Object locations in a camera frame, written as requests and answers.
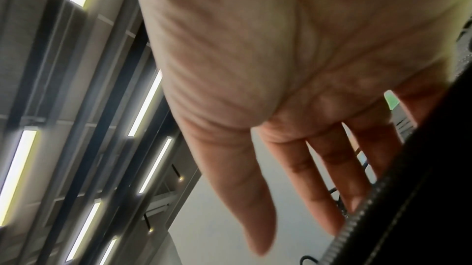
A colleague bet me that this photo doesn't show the person's right hand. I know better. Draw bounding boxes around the person's right hand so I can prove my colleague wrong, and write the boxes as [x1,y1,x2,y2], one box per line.
[129,0,472,256]

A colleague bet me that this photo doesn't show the rows of ceiling strip lights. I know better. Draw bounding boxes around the rows of ceiling strip lights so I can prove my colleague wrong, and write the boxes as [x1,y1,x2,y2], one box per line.
[0,0,174,265]

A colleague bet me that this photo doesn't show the black zippered bag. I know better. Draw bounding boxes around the black zippered bag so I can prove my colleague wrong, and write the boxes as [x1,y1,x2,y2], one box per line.
[320,61,472,265]

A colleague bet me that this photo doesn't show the black cable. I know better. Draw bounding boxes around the black cable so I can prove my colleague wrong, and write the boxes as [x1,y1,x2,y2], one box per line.
[300,255,326,265]
[327,187,349,219]

